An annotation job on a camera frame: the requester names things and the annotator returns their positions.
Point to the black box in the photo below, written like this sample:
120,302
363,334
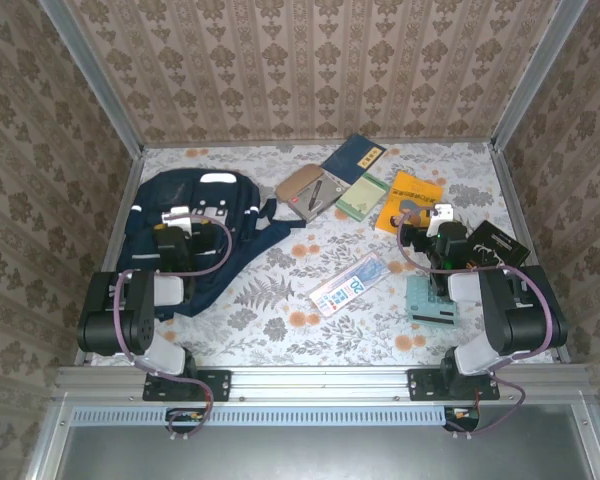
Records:
500,247

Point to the navy blue student backpack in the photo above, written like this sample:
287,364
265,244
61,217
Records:
150,192

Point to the teal calculator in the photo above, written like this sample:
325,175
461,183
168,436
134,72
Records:
420,300

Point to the orange paperback book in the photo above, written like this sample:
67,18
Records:
405,196

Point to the pale green notepad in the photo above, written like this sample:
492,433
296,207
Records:
362,197

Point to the clear face mask pack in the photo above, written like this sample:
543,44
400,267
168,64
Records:
350,285

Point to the black pen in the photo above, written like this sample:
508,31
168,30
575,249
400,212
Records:
315,196

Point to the dark blue book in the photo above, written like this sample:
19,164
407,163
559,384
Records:
352,157

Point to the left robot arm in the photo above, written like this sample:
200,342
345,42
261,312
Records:
130,315

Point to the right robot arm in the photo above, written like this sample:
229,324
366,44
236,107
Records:
520,315

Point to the floral patterned table cover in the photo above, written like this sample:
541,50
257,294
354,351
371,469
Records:
330,340

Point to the gray metal panel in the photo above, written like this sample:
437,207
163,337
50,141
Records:
305,455

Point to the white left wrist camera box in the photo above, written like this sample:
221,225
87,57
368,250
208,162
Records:
177,219

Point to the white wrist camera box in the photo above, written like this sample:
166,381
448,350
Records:
177,219
441,216

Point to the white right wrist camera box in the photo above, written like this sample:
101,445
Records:
441,216

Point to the aluminium corner post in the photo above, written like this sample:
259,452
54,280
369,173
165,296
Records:
92,75
535,75

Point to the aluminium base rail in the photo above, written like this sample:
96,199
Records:
320,382

